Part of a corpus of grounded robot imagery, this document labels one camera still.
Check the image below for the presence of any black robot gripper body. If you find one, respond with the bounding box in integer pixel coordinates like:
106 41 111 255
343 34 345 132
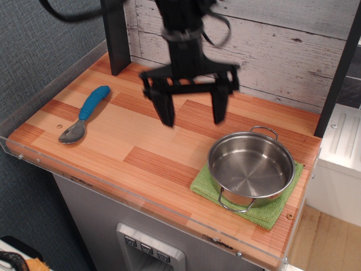
139 37 239 99

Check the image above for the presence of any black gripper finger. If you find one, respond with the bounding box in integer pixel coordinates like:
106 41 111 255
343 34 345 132
150 90 175 127
211 86 228 124

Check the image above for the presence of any stainless steel pot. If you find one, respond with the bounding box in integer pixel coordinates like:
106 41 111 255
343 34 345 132
207 126 296 213

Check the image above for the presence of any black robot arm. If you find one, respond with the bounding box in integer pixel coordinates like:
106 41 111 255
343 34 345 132
139 1 240 127

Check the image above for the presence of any folded green towel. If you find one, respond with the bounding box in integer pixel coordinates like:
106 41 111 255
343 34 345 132
190 162 304 230

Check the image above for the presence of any grey toy fridge cabinet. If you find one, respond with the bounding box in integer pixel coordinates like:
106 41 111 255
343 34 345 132
54 175 261 270

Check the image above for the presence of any white toy sink unit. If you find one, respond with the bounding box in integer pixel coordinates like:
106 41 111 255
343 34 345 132
306 104 360 226

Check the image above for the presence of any clear acrylic table guard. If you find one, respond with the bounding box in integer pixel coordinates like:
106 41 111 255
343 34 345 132
1 43 320 270

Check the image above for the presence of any silver dispenser button panel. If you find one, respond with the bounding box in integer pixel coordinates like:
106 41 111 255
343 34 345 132
116 223 186 270

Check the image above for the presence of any orange plush object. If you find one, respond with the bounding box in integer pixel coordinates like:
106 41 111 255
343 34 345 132
25 258 51 271

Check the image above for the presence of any blue handled metal spoon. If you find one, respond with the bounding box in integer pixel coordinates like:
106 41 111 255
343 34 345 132
59 86 110 144

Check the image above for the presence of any dark grey right post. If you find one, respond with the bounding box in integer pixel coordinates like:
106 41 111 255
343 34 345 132
314 3 360 138

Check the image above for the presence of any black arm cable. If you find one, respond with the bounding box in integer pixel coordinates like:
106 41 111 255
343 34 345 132
39 0 232 48

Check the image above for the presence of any black braided hose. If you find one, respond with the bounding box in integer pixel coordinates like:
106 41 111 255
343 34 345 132
0 250 29 271

